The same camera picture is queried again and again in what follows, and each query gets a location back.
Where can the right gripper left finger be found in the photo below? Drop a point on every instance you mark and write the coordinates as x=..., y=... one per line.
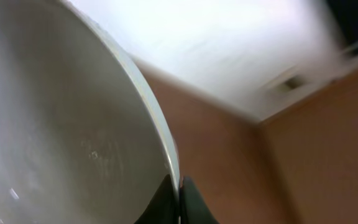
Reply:
x=163, y=208

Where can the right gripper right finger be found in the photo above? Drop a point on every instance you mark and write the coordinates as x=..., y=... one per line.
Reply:
x=193, y=209

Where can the light grey plate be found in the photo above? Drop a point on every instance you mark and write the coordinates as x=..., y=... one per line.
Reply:
x=82, y=137

